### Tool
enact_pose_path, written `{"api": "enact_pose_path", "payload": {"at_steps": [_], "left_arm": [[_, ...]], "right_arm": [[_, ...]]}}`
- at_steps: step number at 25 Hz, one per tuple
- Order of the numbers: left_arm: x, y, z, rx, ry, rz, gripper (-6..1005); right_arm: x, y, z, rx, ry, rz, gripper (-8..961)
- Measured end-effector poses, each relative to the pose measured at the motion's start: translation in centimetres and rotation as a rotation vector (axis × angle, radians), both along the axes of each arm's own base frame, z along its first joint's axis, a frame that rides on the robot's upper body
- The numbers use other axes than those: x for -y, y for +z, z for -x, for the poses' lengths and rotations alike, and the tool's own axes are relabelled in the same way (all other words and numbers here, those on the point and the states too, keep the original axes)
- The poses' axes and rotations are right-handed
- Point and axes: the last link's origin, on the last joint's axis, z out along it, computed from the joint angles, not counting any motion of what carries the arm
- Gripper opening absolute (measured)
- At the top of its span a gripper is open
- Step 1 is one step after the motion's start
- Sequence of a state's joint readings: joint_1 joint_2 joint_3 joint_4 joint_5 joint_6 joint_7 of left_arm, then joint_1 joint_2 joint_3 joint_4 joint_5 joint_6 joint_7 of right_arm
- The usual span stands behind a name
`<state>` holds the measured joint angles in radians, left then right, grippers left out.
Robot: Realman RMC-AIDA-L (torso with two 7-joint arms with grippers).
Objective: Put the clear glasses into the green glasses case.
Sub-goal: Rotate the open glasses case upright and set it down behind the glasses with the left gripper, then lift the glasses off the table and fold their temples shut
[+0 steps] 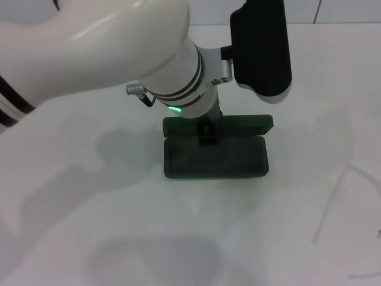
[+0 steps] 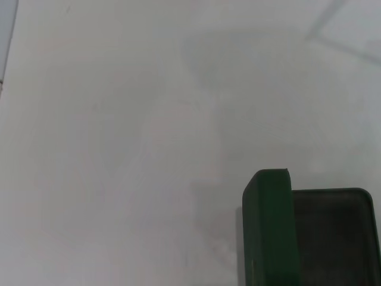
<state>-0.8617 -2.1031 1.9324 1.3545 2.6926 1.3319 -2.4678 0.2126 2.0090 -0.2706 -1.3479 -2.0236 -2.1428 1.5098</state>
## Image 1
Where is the left gripper cable with plug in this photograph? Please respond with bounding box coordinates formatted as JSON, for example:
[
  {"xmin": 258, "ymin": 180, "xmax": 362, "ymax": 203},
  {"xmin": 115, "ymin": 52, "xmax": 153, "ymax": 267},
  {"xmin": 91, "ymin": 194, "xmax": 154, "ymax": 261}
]
[{"xmin": 125, "ymin": 83, "xmax": 156, "ymax": 108}]

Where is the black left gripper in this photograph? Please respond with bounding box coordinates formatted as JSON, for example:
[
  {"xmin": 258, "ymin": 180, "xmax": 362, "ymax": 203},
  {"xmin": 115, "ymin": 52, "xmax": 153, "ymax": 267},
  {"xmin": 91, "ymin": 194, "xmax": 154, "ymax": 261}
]
[{"xmin": 196, "ymin": 97, "xmax": 224, "ymax": 148}]

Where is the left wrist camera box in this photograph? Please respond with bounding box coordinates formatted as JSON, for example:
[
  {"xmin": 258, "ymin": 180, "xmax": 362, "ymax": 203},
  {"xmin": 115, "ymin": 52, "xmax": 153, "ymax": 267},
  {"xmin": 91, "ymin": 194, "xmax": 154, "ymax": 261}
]
[{"xmin": 221, "ymin": 0, "xmax": 294, "ymax": 105}]

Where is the green glasses case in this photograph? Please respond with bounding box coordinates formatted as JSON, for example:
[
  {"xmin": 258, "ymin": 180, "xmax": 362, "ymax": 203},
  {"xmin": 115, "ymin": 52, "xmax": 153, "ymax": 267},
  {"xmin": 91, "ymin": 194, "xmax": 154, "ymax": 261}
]
[{"xmin": 162, "ymin": 114, "xmax": 274, "ymax": 181}]

